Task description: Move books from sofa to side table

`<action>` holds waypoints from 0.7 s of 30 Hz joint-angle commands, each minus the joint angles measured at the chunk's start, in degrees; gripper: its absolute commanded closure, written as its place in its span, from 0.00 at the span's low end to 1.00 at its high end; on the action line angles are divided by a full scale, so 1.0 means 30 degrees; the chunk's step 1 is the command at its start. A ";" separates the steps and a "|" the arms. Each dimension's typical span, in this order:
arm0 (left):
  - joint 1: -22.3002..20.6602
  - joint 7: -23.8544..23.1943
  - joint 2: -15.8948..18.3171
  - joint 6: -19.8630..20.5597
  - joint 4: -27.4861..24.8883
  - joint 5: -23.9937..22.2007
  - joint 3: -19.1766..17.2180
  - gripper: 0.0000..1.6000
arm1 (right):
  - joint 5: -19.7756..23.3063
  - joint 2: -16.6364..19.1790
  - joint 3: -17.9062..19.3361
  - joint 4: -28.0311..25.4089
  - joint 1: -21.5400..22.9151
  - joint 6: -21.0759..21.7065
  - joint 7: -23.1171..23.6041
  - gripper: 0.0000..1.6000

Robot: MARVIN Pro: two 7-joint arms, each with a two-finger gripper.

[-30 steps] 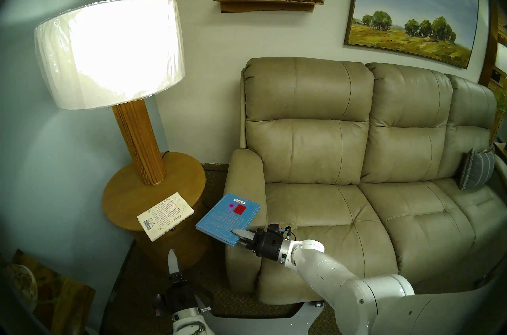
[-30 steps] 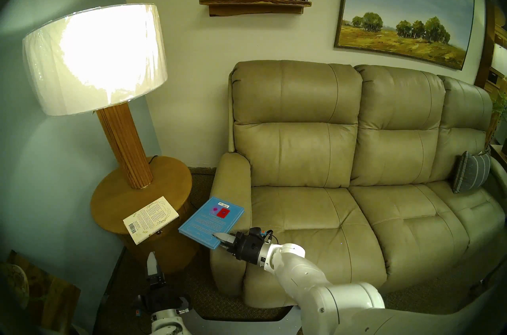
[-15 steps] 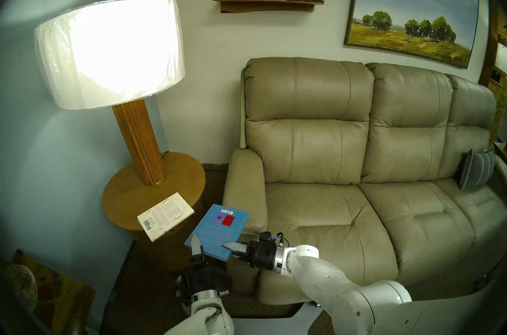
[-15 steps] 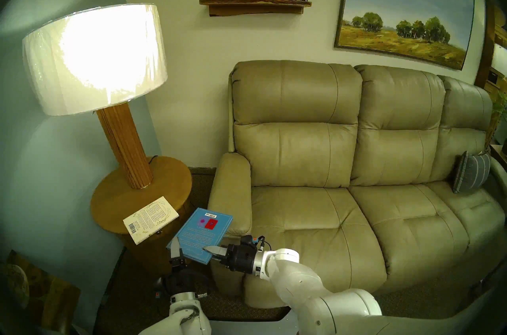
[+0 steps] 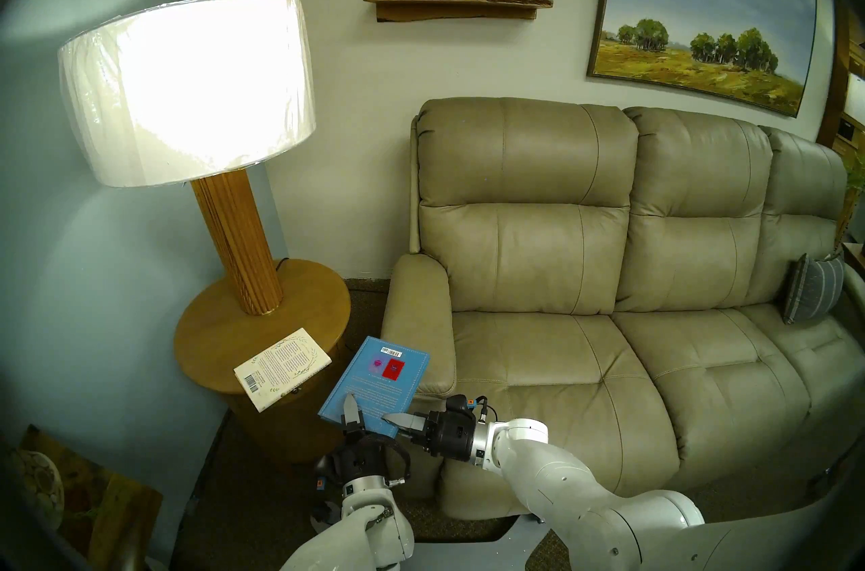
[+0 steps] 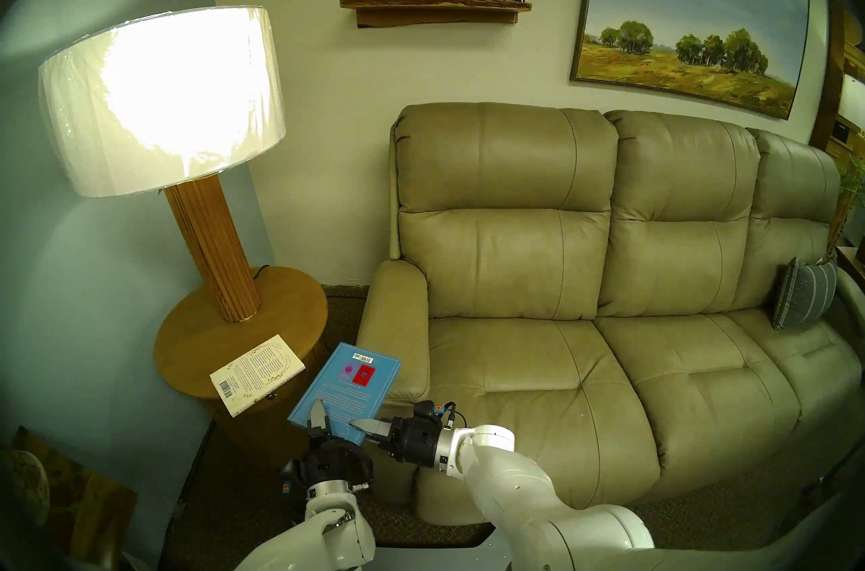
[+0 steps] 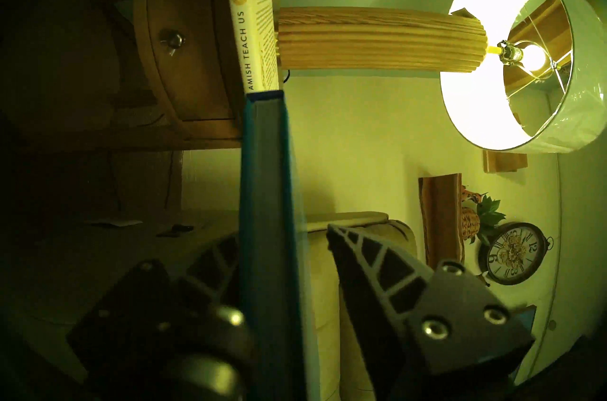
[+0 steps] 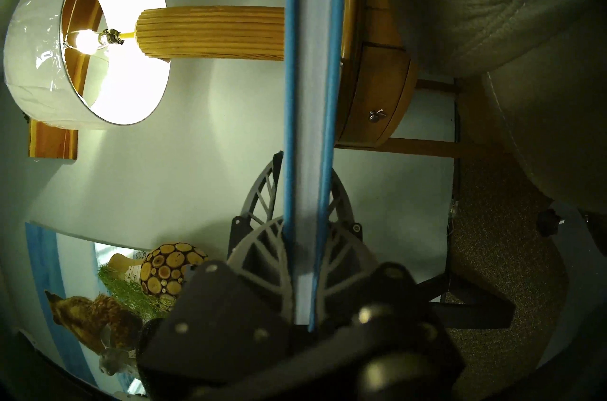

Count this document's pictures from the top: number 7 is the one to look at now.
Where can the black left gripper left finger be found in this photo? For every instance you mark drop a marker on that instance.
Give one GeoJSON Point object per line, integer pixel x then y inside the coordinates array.
{"type": "Point", "coordinates": [142, 305]}

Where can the metal drawer knob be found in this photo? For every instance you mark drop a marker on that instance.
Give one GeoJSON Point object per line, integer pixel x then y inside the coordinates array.
{"type": "Point", "coordinates": [173, 40]}

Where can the live edge wooden wall shelf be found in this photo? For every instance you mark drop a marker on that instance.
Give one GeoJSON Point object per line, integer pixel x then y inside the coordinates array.
{"type": "Point", "coordinates": [441, 219]}

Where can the blue hardcover book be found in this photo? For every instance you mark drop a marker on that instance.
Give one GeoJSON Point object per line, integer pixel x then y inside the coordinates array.
{"type": "Point", "coordinates": [270, 238]}

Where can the small wooden wall block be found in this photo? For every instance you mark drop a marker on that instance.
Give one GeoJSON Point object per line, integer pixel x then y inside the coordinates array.
{"type": "Point", "coordinates": [505, 161]}

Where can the round dark wall clock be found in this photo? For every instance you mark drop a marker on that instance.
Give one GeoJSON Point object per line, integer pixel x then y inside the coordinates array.
{"type": "Point", "coordinates": [514, 253]}

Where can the green plant in woven basket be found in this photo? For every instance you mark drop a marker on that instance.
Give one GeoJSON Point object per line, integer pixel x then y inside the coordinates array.
{"type": "Point", "coordinates": [488, 217]}

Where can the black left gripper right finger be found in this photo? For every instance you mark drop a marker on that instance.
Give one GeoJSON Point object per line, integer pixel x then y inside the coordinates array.
{"type": "Point", "coordinates": [412, 310]}

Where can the cream paperback book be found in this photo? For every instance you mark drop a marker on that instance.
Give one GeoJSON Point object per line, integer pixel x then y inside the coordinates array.
{"type": "Point", "coordinates": [249, 1]}

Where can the lit light bulb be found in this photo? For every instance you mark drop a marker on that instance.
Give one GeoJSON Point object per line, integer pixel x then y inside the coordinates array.
{"type": "Point", "coordinates": [533, 57]}

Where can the round wooden side table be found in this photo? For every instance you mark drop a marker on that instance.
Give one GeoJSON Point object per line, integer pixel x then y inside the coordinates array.
{"type": "Point", "coordinates": [189, 87]}

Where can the beige leather sofa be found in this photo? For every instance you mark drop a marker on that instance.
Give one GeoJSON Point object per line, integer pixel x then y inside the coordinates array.
{"type": "Point", "coordinates": [341, 357]}

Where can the ribbed wooden lamp base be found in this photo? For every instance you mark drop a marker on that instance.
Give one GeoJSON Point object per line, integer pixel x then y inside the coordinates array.
{"type": "Point", "coordinates": [379, 39]}

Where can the white drum lamp shade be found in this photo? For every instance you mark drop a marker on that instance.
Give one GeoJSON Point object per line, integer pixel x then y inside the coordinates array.
{"type": "Point", "coordinates": [583, 96]}

